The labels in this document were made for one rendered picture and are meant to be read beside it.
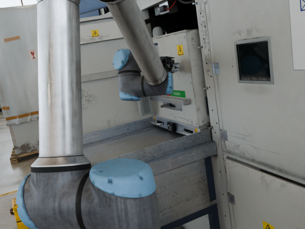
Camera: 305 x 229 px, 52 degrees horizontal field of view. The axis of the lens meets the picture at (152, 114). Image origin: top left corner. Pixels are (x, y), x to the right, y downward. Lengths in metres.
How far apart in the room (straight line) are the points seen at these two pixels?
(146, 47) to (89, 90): 1.03
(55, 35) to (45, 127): 0.23
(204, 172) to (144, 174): 0.87
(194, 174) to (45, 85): 0.93
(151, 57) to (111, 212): 0.59
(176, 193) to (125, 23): 0.85
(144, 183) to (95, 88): 1.40
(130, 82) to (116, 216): 0.71
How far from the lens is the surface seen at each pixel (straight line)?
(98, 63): 2.04
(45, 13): 0.88
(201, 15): 1.46
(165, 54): 1.69
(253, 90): 1.23
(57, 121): 0.81
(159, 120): 1.91
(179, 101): 1.57
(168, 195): 1.50
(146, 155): 1.40
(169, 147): 1.45
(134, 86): 1.29
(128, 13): 0.97
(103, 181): 0.71
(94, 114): 2.08
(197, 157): 1.50
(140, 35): 1.04
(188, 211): 1.59
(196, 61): 1.52
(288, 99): 1.12
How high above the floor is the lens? 1.33
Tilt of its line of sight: 12 degrees down
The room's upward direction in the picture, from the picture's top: 9 degrees counter-clockwise
